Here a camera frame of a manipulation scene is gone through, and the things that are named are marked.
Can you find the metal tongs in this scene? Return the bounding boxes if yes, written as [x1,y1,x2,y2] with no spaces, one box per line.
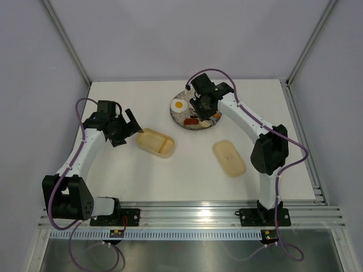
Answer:
[198,116,221,126]

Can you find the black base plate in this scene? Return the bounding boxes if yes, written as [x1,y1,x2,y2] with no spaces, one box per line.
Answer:
[90,208,141,227]
[235,208,292,227]

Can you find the aluminium front rail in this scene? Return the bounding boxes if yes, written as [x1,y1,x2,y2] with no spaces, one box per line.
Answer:
[38,201,345,229]

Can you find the beige lunch box base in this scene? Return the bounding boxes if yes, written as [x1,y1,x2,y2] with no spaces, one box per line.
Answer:
[136,128,175,159]

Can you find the round speckled grey plate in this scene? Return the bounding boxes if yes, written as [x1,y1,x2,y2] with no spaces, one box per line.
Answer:
[170,90,222,130]

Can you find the circuit board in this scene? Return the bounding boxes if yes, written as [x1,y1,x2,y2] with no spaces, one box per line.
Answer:
[260,230,278,245]
[109,229,125,239]

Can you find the right aluminium frame post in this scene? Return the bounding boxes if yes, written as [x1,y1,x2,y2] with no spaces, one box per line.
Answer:
[285,0,339,87]

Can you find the right side aluminium rail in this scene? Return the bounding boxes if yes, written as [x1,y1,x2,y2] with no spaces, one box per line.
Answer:
[280,79,330,206]

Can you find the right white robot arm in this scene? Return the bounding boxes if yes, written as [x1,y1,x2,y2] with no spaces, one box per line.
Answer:
[185,81,289,226]

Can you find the aluminium rail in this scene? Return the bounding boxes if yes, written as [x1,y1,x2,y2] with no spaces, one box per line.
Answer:
[280,79,330,206]
[38,201,345,229]

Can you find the right black camera box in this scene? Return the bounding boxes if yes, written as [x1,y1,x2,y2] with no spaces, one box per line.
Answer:
[191,73,216,95]

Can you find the right circuit board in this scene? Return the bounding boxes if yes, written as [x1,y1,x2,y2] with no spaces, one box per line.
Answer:
[260,230,278,245]

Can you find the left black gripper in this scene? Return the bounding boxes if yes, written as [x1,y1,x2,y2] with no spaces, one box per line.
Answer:
[109,109,142,147]

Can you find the beige lunch box lid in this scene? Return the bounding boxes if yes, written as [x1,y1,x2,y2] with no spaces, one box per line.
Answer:
[213,140,247,177]

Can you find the left circuit board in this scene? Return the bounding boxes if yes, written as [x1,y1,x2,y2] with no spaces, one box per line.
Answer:
[109,229,125,239]

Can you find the left aluminium frame post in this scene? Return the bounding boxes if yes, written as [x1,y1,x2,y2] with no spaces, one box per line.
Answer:
[40,0,92,88]

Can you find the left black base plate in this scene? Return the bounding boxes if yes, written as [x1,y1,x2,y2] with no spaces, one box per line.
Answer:
[90,208,141,227]

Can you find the left black camera box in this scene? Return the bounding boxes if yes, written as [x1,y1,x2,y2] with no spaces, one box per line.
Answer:
[96,100,122,118]

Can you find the white slotted cable duct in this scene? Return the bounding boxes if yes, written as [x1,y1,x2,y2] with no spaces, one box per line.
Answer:
[50,229,261,241]

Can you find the black camera box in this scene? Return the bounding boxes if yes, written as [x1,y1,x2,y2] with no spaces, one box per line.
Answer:
[191,73,216,95]
[96,100,122,118]

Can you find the red bacon slice toy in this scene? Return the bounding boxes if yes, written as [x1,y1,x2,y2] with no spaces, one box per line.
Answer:
[183,118,199,125]

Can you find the aluminium frame post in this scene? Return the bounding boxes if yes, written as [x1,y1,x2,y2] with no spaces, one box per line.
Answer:
[40,0,92,88]
[285,0,339,87]

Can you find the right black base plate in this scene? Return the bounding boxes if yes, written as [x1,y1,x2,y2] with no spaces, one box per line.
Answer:
[235,208,292,227]

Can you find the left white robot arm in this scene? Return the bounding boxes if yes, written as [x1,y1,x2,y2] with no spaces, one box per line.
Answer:
[42,109,143,231]

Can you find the toy fried egg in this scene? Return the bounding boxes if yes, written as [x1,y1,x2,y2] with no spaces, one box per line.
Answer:
[170,99,188,113]

